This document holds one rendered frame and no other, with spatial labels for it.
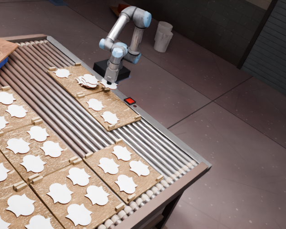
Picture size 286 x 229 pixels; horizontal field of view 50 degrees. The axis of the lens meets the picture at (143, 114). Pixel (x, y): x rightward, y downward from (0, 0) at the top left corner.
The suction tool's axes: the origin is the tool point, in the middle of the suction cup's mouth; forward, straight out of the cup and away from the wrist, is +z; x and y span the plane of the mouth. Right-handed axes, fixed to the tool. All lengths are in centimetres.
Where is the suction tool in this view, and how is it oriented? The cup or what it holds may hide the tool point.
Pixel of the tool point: (108, 84)
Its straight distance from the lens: 252.3
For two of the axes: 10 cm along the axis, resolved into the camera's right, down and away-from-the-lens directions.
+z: -2.9, 7.7, 5.6
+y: 9.0, 4.2, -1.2
